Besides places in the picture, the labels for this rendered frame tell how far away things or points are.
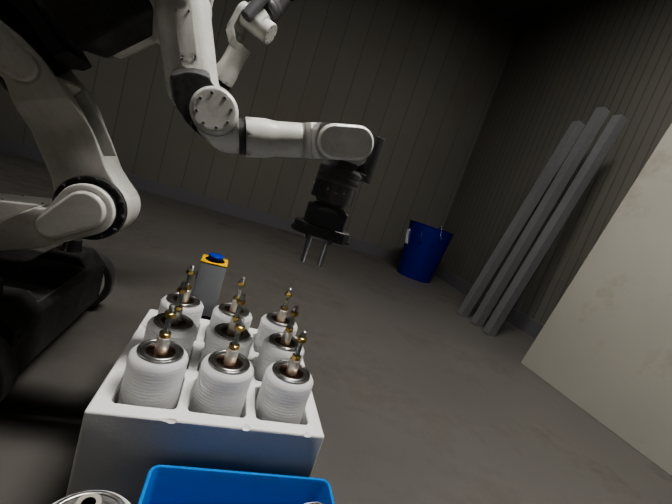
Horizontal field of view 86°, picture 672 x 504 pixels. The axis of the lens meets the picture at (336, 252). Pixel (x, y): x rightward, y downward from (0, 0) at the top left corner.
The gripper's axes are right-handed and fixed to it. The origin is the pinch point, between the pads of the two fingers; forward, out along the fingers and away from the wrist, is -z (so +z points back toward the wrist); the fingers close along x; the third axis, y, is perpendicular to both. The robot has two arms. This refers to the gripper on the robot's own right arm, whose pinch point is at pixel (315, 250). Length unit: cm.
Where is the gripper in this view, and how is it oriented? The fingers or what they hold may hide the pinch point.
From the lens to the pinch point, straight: 76.6
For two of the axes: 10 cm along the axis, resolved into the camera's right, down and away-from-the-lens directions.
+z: 3.1, -9.3, -1.7
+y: -1.0, -2.1, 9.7
